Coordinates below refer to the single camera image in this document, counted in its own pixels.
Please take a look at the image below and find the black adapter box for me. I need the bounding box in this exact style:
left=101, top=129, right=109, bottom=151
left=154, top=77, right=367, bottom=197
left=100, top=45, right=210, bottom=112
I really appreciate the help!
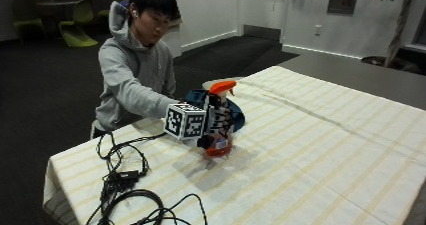
left=113, top=170, right=141, bottom=183

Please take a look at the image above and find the the person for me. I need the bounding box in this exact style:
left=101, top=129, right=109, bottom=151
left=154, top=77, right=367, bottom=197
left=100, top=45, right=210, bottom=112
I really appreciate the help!
left=90, top=0, right=184, bottom=140

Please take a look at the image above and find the dark round table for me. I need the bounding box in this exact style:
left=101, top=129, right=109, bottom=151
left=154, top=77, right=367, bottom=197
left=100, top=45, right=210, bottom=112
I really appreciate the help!
left=35, top=0, right=86, bottom=37

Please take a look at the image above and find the striped cream tablecloth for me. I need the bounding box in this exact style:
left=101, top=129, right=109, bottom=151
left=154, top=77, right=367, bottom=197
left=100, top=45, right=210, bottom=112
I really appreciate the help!
left=41, top=65, right=426, bottom=225

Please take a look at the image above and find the thin black cable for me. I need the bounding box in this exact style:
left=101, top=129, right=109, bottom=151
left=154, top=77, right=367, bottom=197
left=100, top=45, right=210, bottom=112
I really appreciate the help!
left=94, top=131, right=169, bottom=186

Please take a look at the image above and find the thick black cable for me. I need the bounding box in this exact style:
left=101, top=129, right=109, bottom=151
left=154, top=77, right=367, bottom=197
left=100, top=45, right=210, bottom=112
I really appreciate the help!
left=84, top=179, right=166, bottom=225

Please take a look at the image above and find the window frame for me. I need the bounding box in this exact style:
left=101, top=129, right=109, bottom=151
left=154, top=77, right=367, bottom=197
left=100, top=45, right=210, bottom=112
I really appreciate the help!
left=402, top=3, right=426, bottom=53

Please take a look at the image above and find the white marker cube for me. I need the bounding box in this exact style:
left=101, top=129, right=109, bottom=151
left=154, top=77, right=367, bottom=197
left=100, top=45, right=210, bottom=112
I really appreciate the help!
left=162, top=102, right=209, bottom=142

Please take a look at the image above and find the orange spray bottle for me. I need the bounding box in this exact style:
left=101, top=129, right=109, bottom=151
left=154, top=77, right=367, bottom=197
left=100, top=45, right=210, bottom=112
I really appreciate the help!
left=202, top=80, right=238, bottom=158

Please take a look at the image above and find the dark plant pot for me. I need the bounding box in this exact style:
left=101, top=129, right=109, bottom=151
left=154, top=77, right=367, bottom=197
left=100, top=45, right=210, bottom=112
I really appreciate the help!
left=359, top=55, right=425, bottom=75

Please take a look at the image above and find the indoor tree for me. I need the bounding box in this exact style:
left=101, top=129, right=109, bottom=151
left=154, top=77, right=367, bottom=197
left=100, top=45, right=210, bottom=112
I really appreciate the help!
left=359, top=0, right=426, bottom=68

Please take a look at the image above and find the green chair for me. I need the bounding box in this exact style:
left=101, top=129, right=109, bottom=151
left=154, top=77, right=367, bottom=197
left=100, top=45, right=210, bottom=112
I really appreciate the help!
left=57, top=0, right=100, bottom=49
left=96, top=0, right=129, bottom=19

